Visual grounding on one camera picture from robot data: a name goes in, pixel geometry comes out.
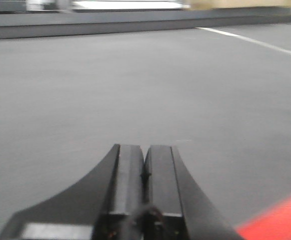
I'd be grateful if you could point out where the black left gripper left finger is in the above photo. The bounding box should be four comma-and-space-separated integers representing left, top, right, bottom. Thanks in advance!
0, 144, 144, 240

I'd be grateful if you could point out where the black felt table mat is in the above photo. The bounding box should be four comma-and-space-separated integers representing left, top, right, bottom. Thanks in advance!
0, 23, 291, 231

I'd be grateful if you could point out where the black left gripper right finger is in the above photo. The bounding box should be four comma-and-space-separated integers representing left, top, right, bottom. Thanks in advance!
144, 145, 242, 240

